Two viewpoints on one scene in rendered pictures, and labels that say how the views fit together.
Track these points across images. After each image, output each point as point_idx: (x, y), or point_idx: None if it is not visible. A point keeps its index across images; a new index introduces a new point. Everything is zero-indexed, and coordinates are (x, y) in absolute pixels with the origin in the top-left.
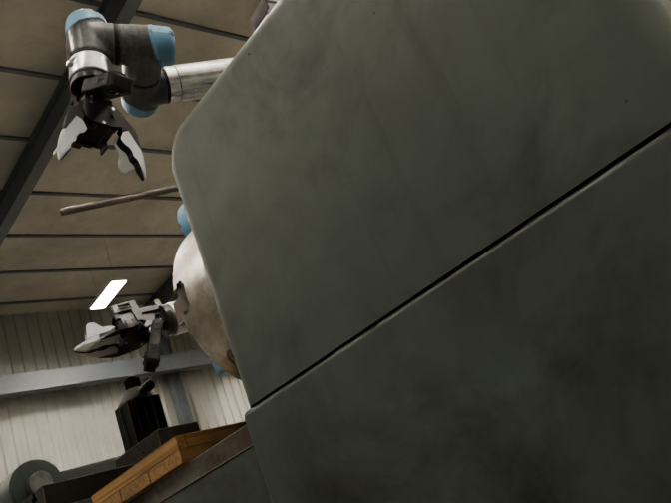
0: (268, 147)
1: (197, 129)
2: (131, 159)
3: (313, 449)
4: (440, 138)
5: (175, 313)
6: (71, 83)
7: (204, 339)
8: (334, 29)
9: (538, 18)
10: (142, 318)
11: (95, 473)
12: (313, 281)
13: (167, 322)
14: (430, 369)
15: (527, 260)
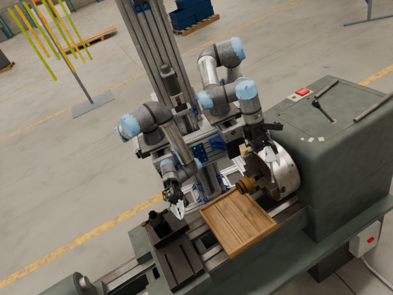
0: (345, 160)
1: (329, 155)
2: None
3: (330, 210)
4: (373, 160)
5: (178, 180)
6: (259, 125)
7: (283, 197)
8: (368, 139)
9: (390, 145)
10: (180, 189)
11: (193, 251)
12: (342, 184)
13: (176, 185)
14: (355, 192)
15: (373, 175)
